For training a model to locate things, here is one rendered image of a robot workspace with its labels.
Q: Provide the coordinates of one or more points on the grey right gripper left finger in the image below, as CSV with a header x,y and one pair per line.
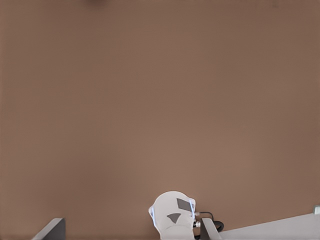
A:
x,y
54,231

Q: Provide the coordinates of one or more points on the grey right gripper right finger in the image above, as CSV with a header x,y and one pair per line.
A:
x,y
208,231

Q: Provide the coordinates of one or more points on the silver frame post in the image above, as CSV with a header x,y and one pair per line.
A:
x,y
317,209

